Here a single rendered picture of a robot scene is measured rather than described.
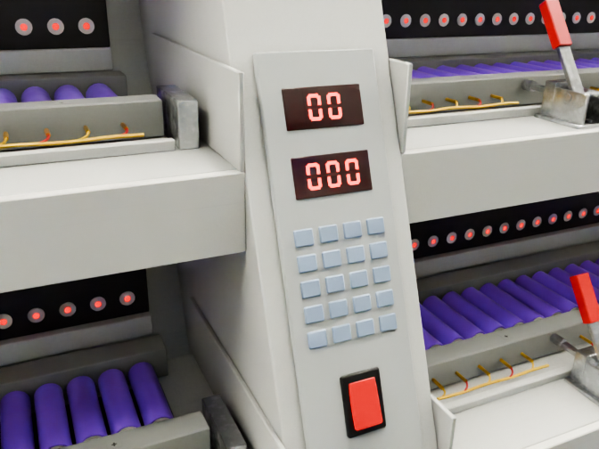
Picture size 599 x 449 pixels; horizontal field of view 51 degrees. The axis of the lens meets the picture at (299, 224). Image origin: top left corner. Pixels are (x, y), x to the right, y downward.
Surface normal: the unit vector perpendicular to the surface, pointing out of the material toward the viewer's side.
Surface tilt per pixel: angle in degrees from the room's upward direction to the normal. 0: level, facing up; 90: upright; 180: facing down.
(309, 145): 90
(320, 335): 90
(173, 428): 21
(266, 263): 90
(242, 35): 90
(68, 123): 111
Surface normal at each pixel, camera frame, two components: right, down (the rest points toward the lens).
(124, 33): 0.40, 0.00
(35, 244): 0.42, 0.36
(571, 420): 0.02, -0.92
